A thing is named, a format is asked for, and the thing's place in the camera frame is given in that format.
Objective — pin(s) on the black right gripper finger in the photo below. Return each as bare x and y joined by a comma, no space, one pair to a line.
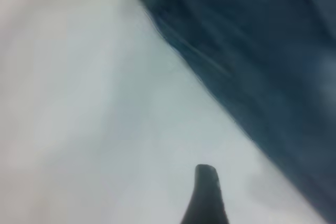
206,197

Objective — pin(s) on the blue denim shorts with print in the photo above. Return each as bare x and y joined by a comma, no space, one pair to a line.
257,51

